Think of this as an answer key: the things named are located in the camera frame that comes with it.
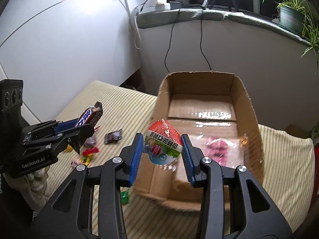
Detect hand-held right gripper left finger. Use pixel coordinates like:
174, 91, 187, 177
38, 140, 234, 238
30, 132, 145, 239

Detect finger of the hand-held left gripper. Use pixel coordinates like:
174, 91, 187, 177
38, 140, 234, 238
22, 119, 81, 143
24, 124, 95, 155

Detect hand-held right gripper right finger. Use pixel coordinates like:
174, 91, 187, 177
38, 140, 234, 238
181, 134, 293, 239

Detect brown chocolate bar blue letters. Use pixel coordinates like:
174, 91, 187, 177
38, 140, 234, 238
75, 101, 104, 128

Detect red white snack packet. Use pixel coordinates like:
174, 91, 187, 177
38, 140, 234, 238
145, 118, 183, 165

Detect cardboard box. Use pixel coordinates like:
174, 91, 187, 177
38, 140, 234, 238
132, 71, 265, 212

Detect red candy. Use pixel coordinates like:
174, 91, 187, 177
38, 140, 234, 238
83, 147, 100, 156

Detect dark brown candy packet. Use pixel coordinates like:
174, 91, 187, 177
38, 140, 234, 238
104, 128, 123, 145

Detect clear bread packet pink print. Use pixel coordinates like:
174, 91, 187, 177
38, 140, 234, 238
196, 132, 249, 168

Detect white headboard panel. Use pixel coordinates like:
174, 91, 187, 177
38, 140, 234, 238
0, 0, 144, 126

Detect grey stone window sill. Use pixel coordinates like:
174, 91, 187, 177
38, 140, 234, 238
136, 7, 319, 48

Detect white power strip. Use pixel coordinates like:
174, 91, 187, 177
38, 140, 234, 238
145, 0, 171, 13

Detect potted spider plant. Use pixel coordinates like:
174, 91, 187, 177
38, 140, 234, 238
259, 0, 319, 74

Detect black cable with adapter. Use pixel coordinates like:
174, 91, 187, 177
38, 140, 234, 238
199, 0, 230, 72

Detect white cable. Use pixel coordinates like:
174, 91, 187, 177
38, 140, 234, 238
107, 0, 142, 50

